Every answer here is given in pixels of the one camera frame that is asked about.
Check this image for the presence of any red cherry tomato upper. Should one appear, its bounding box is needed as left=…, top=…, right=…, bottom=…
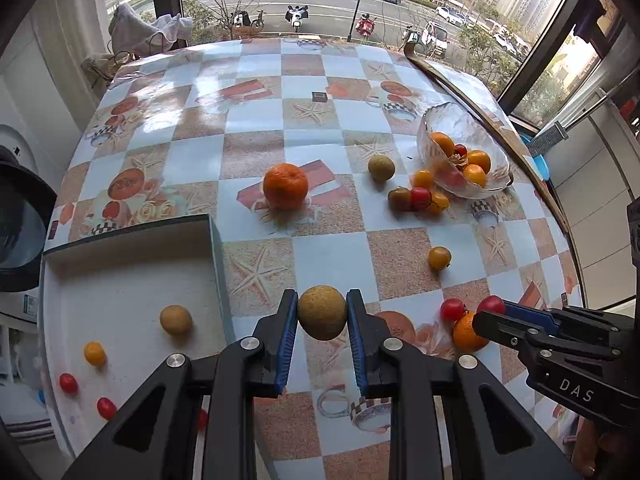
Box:
left=476, top=295, right=506, bottom=315

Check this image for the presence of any red cherry tomato near orange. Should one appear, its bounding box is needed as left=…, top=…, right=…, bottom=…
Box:
left=439, top=298, right=468, bottom=324

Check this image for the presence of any yellow cherry tomato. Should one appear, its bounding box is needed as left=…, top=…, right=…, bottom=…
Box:
left=84, top=341, right=107, bottom=367
left=427, top=246, right=452, bottom=272

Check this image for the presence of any red tomato in bowl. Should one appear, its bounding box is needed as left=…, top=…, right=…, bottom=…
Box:
left=454, top=144, right=468, bottom=156

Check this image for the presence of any orange in bowl front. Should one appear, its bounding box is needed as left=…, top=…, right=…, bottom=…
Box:
left=463, top=164, right=487, bottom=188

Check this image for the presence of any black round washer door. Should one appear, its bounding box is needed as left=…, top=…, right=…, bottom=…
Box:
left=1, top=162, right=56, bottom=292

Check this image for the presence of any clear glass bowl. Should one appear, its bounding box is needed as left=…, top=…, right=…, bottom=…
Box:
left=416, top=102, right=512, bottom=200

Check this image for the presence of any yellow tomato cluster right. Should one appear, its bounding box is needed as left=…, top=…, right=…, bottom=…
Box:
left=427, top=191, right=450, bottom=216

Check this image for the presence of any wooden curved strip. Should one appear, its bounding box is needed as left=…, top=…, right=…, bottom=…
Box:
left=402, top=42, right=570, bottom=234

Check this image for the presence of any small dark square tag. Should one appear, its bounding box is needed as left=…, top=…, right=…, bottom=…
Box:
left=311, top=91, right=328, bottom=103

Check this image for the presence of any red cherry tomato tray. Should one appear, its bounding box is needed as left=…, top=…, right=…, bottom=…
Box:
left=96, top=396, right=117, bottom=420
left=58, top=373, right=79, bottom=396

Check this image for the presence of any white foam tray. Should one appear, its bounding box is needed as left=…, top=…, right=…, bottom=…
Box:
left=41, top=214, right=255, bottom=457

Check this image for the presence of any orange in bowl right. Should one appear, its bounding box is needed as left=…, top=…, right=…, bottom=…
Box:
left=466, top=150, right=491, bottom=174

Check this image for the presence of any small orange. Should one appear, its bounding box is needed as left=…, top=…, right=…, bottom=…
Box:
left=451, top=312, right=488, bottom=353

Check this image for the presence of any blue plastic basin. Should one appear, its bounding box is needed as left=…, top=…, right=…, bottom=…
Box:
left=527, top=155, right=550, bottom=181

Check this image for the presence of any red tomato in cluster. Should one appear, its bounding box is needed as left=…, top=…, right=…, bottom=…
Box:
left=410, top=188, right=432, bottom=211

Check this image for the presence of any brown longan in tray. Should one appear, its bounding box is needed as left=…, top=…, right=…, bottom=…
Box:
left=160, top=304, right=193, bottom=336

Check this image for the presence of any yellow tomato cluster top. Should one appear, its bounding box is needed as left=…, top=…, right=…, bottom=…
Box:
left=412, top=169, right=434, bottom=190

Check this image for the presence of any red cherry tomato tray middle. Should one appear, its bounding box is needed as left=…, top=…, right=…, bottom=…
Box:
left=96, top=396, right=117, bottom=420

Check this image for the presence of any brown longan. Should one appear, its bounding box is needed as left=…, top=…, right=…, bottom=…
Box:
left=297, top=285, right=347, bottom=340
left=160, top=304, right=193, bottom=336
left=368, top=155, right=396, bottom=182

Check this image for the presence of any red cherry tomato tray left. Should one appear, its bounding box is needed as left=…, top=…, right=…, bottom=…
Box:
left=58, top=373, right=79, bottom=396

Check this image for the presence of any dark yellow tomato cluster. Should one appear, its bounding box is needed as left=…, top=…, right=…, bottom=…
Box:
left=387, top=186, right=411, bottom=212

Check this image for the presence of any yellow cherry tomato in tray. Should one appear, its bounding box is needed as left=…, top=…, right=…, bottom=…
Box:
left=84, top=341, right=107, bottom=367

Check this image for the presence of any large orange mandarin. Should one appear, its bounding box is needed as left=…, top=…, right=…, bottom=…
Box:
left=262, top=162, right=309, bottom=210

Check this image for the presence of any white cloth on chair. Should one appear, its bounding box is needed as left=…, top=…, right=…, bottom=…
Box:
left=108, top=3, right=193, bottom=58

